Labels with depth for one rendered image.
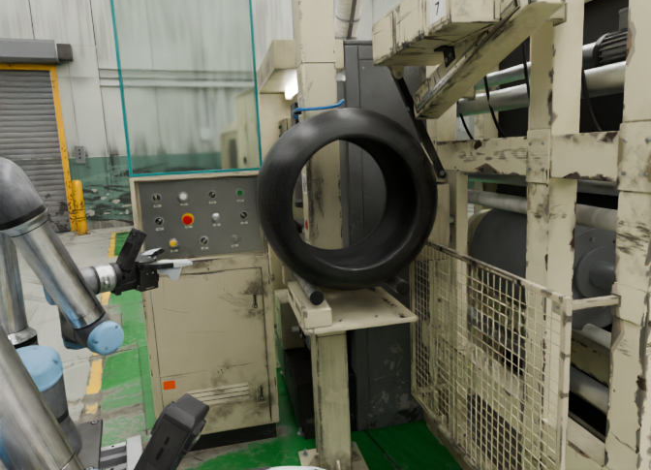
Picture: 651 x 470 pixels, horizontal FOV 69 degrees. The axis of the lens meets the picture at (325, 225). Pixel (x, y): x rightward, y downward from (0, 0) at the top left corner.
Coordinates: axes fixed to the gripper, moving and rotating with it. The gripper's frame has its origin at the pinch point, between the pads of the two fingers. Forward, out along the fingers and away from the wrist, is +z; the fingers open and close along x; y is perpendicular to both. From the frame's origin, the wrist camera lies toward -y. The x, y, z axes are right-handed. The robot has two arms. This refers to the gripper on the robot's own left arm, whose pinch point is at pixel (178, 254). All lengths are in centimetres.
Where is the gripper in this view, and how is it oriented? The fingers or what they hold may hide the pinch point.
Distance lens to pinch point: 145.4
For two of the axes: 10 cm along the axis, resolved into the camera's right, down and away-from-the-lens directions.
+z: 6.6, -1.5, 7.4
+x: 7.5, 2.1, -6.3
